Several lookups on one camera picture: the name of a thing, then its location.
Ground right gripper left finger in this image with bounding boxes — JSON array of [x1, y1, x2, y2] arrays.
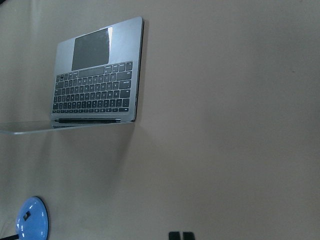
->
[[168, 231, 180, 240]]

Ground blue desk lamp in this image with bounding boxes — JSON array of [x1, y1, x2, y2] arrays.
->
[[1, 196, 49, 240]]

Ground grey laptop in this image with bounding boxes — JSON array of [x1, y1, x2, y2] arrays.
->
[[0, 16, 144, 135]]

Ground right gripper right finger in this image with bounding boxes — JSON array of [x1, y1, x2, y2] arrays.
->
[[182, 231, 195, 240]]

